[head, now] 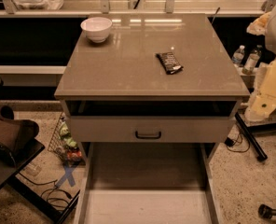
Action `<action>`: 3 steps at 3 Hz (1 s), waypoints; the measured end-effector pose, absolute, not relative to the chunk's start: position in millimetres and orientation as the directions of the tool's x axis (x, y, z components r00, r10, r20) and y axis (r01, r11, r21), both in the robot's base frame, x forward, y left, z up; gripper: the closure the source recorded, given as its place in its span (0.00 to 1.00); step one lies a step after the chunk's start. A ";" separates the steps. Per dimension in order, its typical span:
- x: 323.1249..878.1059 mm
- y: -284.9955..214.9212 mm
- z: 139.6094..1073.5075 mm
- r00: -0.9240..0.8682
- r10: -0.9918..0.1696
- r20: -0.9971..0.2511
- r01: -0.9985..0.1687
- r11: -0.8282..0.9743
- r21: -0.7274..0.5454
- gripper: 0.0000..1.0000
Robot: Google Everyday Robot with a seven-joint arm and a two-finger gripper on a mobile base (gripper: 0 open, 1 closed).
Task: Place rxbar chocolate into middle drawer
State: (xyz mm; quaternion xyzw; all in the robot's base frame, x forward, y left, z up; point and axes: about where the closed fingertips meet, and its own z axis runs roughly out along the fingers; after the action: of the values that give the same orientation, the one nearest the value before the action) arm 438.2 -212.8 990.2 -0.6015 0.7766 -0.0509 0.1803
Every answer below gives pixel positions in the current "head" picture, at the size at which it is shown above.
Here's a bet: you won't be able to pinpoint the dark chocolate bar wrapper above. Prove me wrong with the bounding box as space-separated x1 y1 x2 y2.
156 52 183 75

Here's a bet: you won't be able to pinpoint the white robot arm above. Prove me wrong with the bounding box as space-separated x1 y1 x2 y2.
244 6 276 122

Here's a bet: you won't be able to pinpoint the grey drawer cabinet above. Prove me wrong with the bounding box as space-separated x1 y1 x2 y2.
53 12 251 224

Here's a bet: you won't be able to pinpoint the open grey middle drawer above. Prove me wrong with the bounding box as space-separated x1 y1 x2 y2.
73 143 223 224

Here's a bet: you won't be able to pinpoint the closed grey top drawer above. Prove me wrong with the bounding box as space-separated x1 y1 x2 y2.
67 116 235 143

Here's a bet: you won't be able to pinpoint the clear bottle yellow liquid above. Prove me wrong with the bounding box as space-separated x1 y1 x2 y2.
241 45 262 75

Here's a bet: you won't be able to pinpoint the clear water bottle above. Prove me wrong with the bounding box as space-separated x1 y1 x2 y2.
231 45 245 67

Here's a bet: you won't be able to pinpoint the black stand leg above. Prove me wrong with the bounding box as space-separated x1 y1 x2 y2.
235 113 268 162

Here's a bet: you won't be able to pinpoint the black caster wheel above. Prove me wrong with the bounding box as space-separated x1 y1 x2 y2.
258 204 276 219

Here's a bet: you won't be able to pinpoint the white ceramic bowl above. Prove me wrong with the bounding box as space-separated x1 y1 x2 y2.
80 17 113 43

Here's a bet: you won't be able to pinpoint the dark office chair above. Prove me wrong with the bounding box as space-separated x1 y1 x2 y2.
0 78 79 224

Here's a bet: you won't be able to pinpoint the black cable with plug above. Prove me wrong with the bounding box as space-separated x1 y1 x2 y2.
224 131 252 154

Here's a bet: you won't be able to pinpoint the black drawer handle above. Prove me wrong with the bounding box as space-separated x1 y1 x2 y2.
134 131 162 140

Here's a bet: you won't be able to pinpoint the wire basket with items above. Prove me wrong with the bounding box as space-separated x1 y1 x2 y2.
48 113 82 163

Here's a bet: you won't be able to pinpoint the black floor cables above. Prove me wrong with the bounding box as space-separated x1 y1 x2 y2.
18 171 75 211

